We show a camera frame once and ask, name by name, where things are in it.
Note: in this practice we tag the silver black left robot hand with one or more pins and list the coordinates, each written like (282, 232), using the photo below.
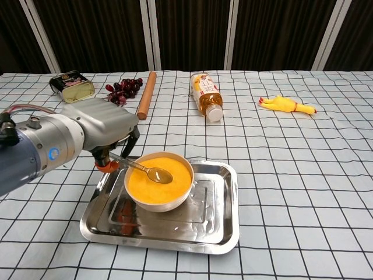
(107, 122)

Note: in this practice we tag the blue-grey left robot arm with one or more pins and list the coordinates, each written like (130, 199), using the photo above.
(29, 157)

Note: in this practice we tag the white bowl of yellow soup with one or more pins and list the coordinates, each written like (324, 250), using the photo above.
(157, 195)

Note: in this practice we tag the rectangular stainless steel tray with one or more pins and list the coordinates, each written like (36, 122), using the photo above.
(204, 227)

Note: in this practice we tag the white blue checkered tablecloth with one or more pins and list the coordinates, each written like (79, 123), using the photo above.
(291, 175)

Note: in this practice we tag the bunch of dark red grapes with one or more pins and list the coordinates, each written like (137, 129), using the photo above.
(125, 87)

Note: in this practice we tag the wooden rolling pin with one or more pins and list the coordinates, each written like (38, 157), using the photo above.
(145, 96)

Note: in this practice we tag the black luncheon meat can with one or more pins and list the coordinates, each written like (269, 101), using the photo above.
(73, 84)

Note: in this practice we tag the tea bottle with white cap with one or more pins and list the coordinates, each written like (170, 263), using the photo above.
(207, 96)

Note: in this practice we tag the yellow rubber chicken toy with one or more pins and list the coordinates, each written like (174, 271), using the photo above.
(282, 104)

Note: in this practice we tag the double white partition frame post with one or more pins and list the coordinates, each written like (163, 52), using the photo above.
(156, 58)

